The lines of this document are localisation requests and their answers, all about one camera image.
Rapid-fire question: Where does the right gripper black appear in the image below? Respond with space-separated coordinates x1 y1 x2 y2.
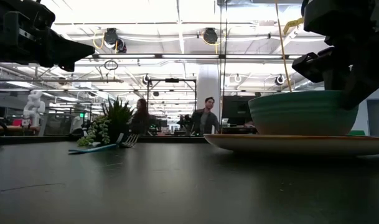
291 0 379 110

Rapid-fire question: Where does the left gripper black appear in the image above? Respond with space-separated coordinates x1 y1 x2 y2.
0 0 96 73

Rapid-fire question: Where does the teal ribbed bowl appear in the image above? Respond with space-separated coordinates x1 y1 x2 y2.
248 90 360 136

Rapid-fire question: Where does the metal fork blue handle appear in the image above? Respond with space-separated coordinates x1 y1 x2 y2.
67 133 140 156

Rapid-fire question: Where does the white robot figure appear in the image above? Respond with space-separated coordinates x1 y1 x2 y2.
22 90 46 128

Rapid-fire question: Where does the trailing green succulent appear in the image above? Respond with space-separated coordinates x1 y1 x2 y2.
76 114 111 147

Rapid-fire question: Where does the spiky green potted plant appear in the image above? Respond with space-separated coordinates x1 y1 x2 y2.
101 96 136 144

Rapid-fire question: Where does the yellow tag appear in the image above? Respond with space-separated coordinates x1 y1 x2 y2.
282 17 304 35

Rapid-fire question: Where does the orange swirl plate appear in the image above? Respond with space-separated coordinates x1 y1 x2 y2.
203 133 379 157

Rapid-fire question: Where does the person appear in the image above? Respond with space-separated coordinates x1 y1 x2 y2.
189 96 221 137
129 98 150 136

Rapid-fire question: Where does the black monitor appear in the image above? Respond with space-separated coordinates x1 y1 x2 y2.
222 95 258 127

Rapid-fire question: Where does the black ceiling cable reel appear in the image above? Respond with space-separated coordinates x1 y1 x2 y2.
203 27 218 45
103 27 128 54

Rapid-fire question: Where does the yellow hanging cable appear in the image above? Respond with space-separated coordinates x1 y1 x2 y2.
274 0 293 93

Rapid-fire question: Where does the black aluminium table frame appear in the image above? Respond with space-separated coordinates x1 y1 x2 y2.
0 135 208 144

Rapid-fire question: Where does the black frame rig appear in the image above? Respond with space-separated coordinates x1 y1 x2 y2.
146 78 198 125

